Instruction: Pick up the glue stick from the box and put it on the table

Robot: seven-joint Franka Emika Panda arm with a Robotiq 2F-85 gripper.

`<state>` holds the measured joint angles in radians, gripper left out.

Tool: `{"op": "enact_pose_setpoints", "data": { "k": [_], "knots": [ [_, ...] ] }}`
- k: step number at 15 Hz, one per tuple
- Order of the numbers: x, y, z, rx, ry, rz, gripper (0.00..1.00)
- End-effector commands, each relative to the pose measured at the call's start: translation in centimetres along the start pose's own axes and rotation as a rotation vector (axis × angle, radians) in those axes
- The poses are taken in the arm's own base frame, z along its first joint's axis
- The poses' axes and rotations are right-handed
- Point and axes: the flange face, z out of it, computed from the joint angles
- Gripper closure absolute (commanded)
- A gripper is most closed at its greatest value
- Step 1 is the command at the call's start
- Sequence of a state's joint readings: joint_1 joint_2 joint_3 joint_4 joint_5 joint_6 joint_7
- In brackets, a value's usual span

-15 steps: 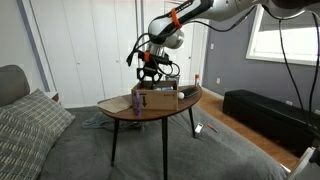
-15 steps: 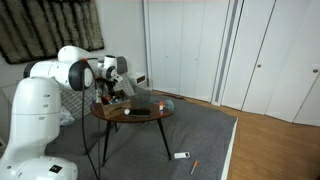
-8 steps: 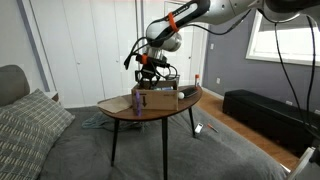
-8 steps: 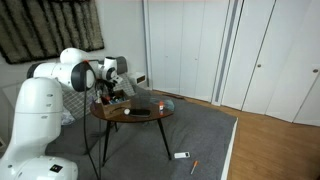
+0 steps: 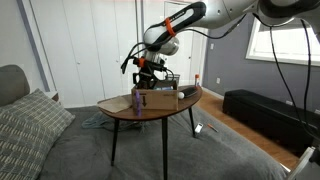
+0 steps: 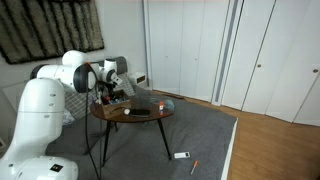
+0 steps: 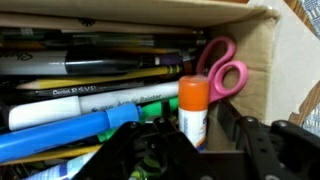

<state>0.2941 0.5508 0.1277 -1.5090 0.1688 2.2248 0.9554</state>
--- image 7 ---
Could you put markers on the green marker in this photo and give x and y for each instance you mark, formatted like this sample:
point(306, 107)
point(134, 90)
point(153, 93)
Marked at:
point(156, 108)

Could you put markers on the yellow pencil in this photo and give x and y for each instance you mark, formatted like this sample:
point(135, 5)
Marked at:
point(60, 153)
point(133, 74)

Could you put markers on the white acrylic paint marker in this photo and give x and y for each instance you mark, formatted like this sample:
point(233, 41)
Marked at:
point(116, 100)

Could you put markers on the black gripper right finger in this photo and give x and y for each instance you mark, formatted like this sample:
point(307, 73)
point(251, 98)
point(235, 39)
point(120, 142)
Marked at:
point(276, 150)

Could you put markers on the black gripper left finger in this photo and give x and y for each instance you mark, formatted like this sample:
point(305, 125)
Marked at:
point(160, 156)

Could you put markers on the large blue marker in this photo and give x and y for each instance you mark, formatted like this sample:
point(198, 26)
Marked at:
point(50, 133)

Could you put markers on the orange capped glue stick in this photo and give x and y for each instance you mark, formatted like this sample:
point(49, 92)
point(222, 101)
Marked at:
point(193, 96)

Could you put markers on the silver black Sharpie marker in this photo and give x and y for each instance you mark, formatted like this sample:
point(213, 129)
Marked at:
point(33, 62)

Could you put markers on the black Pentel pen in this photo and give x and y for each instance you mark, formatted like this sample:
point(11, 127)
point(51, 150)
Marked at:
point(73, 90)

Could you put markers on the dark clear pen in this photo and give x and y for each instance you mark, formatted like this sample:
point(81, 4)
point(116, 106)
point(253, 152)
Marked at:
point(133, 40)

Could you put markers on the pink scissors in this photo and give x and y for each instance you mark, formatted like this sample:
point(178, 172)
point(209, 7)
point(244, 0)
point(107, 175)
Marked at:
point(216, 78)

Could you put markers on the cardboard box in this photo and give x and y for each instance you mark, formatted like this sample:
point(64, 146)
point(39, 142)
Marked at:
point(256, 43)

